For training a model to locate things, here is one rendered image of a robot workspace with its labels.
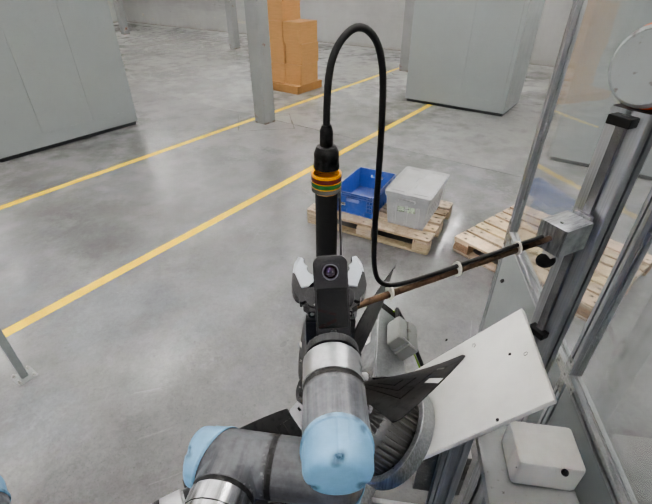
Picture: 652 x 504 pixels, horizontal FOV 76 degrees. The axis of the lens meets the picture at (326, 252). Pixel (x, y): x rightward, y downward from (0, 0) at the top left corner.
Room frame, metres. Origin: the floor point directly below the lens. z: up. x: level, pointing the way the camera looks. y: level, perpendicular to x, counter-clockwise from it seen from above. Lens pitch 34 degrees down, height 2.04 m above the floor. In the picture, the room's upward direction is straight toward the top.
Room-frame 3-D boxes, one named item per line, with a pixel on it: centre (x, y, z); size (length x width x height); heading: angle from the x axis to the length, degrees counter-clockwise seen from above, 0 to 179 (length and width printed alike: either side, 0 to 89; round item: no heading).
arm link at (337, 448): (0.27, -0.01, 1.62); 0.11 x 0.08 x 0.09; 2
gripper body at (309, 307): (0.43, -0.01, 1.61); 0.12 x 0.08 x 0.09; 2
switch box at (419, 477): (0.72, -0.37, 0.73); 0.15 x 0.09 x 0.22; 82
